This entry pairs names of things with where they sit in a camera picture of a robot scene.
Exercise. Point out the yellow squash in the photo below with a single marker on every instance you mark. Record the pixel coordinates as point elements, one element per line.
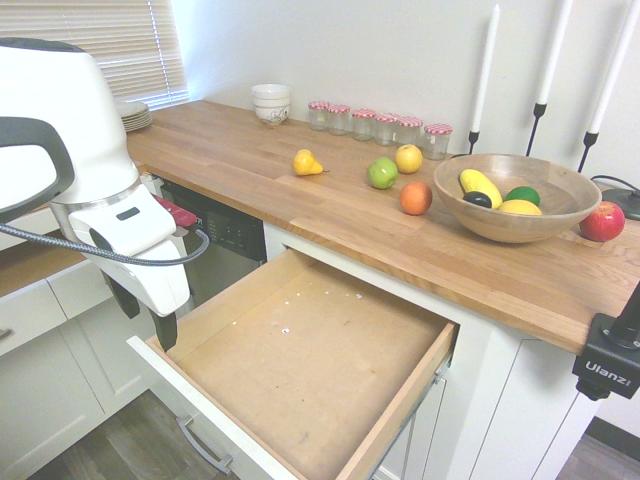
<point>480,185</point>

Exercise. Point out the orange fruit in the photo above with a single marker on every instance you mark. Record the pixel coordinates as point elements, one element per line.
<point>415,198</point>

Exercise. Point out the red apple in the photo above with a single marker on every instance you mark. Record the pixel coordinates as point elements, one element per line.
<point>602,222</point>

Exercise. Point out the plain white bowl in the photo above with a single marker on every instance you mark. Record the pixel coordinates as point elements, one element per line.
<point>270,92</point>

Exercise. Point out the black candle holder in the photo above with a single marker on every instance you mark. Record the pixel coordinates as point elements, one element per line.
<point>539,111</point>
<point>474,139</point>
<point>591,140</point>

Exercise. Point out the black Ulanzi camera clamp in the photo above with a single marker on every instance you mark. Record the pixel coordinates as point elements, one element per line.
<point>607,370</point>

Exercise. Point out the stack of white plates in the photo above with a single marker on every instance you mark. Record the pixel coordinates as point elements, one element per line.
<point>136,119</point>

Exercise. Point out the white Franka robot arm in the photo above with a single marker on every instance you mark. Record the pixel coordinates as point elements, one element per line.
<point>60,100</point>

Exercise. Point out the yellow lemon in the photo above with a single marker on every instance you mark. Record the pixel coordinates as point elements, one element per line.
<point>520,208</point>

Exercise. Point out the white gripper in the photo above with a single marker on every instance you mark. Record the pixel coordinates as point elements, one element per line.
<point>145,260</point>

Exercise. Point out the stainless steel dishwasher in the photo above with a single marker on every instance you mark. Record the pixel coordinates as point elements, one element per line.
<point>230,260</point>

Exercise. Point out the green apple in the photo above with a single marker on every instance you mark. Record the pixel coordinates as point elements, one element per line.
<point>382,173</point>

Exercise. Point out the glass jar checkered lid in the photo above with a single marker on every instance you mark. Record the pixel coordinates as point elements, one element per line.
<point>438,142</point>
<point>410,131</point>
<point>363,126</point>
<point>385,131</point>
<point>338,121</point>
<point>318,117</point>

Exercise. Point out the white taper candle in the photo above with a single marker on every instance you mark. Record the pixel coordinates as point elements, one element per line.
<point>554,55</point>
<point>486,70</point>
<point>612,70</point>

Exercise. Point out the white island cabinet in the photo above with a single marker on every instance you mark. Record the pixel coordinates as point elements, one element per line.
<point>500,400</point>

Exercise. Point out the yellow apple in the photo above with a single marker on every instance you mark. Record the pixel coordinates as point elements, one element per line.
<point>409,159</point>

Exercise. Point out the white window blind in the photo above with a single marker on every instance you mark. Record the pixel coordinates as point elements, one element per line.
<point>125,50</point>

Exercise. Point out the white wooden drawer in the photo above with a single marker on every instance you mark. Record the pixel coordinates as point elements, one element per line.
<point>300,350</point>

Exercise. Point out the white cabinet with drawers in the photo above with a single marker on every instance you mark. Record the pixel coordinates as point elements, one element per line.
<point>40,375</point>

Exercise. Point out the black avocado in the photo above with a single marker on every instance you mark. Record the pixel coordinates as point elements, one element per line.
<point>477,199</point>

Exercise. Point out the yellow pear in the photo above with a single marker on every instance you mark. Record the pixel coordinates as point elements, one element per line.
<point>305,163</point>

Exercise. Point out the large wooden bowl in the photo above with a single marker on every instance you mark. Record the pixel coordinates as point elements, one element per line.
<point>515,227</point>

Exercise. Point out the patterned white bowl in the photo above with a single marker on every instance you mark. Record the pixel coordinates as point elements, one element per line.
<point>271,115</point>

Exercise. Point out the red wrist camera mount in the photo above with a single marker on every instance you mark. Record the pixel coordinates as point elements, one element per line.
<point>175,212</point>

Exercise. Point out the green lime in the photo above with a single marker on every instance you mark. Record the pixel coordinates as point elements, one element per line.
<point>524,194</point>

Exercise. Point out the black round device base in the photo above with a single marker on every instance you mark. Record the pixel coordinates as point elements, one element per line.
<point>627,205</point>

